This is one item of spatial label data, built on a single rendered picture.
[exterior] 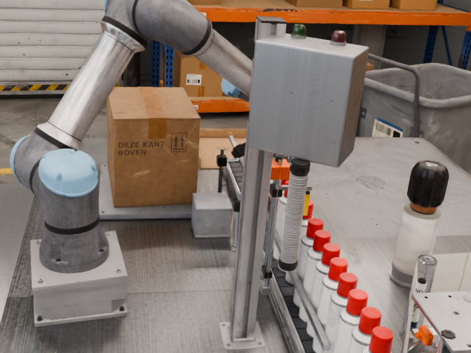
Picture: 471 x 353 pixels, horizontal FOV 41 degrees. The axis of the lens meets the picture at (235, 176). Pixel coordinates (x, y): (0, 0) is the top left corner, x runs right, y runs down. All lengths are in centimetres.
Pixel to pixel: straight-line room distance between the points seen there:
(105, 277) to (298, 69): 62
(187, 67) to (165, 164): 334
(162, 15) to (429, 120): 234
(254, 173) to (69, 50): 449
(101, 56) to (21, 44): 413
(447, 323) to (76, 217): 76
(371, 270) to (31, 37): 437
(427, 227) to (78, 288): 77
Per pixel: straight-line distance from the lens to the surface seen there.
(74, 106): 145
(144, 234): 175
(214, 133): 244
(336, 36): 108
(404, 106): 357
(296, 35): 110
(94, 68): 146
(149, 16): 139
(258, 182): 120
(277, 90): 106
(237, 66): 149
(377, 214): 199
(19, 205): 193
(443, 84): 434
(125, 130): 175
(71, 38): 556
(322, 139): 106
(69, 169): 133
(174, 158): 180
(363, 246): 169
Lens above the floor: 169
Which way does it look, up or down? 24 degrees down
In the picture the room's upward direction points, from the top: 5 degrees clockwise
